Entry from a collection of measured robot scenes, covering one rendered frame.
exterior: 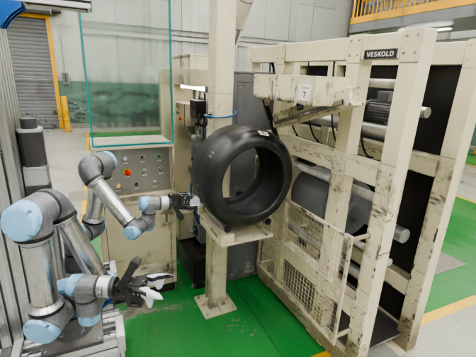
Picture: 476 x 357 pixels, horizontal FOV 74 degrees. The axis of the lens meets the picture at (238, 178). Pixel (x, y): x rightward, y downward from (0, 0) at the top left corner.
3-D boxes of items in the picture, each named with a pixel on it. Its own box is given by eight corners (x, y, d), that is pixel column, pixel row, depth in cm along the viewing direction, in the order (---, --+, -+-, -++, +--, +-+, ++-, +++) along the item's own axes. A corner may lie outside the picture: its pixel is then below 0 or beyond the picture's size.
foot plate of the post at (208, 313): (193, 297, 262) (193, 294, 261) (223, 289, 274) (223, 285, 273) (205, 319, 240) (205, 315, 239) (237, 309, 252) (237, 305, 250)
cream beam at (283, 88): (251, 97, 208) (253, 74, 204) (283, 97, 219) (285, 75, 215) (311, 106, 157) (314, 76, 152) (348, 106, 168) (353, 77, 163)
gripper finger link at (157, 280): (170, 284, 121) (146, 290, 116) (170, 270, 120) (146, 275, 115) (173, 287, 119) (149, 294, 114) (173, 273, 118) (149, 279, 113)
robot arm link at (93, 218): (71, 239, 181) (83, 151, 162) (89, 227, 195) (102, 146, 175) (90, 247, 179) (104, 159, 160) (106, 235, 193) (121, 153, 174)
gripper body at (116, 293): (149, 296, 116) (117, 294, 116) (149, 274, 114) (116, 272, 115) (143, 308, 108) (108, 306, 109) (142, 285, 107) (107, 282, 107)
